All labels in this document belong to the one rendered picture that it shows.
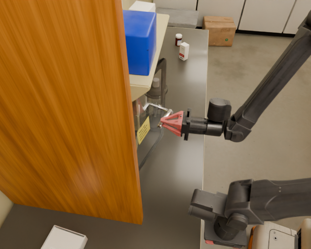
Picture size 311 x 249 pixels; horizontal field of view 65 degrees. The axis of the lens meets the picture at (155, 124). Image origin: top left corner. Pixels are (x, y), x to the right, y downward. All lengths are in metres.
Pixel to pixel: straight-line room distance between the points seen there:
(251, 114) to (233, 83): 2.23
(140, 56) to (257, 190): 0.34
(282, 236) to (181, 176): 0.93
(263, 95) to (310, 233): 0.66
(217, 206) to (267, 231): 1.21
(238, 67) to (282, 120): 0.91
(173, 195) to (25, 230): 0.54
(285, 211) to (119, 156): 0.34
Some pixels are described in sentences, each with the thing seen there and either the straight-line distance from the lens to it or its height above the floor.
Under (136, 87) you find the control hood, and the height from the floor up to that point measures 1.50.
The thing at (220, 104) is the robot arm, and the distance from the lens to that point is 0.78.
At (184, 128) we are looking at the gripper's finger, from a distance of 0.80.
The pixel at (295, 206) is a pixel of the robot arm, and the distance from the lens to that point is 0.48.
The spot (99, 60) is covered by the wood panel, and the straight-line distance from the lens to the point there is 0.38.
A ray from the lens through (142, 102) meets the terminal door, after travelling 0.73.
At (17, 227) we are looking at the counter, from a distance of 1.05.
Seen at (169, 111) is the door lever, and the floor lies 1.21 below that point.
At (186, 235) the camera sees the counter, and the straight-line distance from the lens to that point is 0.93.
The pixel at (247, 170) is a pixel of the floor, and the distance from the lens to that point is 2.26.
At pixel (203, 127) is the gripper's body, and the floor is 1.22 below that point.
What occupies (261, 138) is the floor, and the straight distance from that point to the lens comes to 2.52.
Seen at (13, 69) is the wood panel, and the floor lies 1.58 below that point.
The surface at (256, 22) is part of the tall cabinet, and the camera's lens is 3.94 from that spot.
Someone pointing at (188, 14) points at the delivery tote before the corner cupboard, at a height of 0.33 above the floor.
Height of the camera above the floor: 1.83
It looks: 49 degrees down
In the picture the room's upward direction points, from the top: straight up
